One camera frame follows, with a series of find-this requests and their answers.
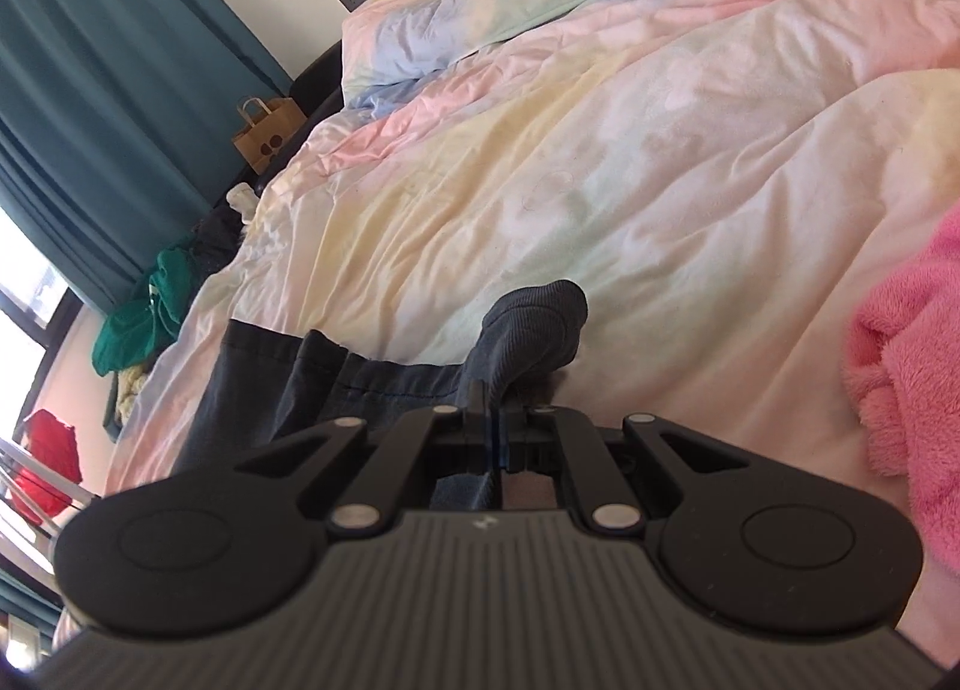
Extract dark grey pants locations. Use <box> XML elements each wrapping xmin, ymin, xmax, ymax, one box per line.
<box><xmin>169</xmin><ymin>279</ymin><xmax>589</xmax><ymax>512</ymax></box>

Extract pale yellow cloth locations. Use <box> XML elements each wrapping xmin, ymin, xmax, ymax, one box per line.
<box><xmin>109</xmin><ymin>364</ymin><xmax>157</xmax><ymax>428</ymax></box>

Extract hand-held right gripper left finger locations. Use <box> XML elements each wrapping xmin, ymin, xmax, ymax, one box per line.
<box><xmin>234</xmin><ymin>381</ymin><xmax>496</xmax><ymax>533</ymax></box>

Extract green garment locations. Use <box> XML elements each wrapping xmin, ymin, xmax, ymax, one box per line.
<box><xmin>91</xmin><ymin>246</ymin><xmax>202</xmax><ymax>376</ymax></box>

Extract teal curtain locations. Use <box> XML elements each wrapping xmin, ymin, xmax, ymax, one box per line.
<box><xmin>0</xmin><ymin>0</ymin><xmax>293</xmax><ymax>316</ymax></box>

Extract white metal rack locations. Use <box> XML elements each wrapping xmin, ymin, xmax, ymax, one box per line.
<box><xmin>0</xmin><ymin>435</ymin><xmax>98</xmax><ymax>586</ymax></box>

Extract pastel rainbow duvet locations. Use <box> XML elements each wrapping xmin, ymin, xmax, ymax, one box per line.
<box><xmin>51</xmin><ymin>0</ymin><xmax>960</xmax><ymax>646</ymax></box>

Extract red cloth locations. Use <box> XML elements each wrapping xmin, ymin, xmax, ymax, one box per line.
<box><xmin>12</xmin><ymin>409</ymin><xmax>83</xmax><ymax>520</ymax></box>

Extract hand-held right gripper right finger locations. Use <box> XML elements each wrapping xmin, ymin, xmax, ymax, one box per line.
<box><xmin>501</xmin><ymin>403</ymin><xmax>749</xmax><ymax>535</ymax></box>

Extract brown paper bag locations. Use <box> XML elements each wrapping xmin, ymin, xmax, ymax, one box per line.
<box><xmin>232</xmin><ymin>96</ymin><xmax>307</xmax><ymax>175</ymax></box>

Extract pink fluffy blanket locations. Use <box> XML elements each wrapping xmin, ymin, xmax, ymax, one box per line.
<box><xmin>844</xmin><ymin>204</ymin><xmax>960</xmax><ymax>571</ymax></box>

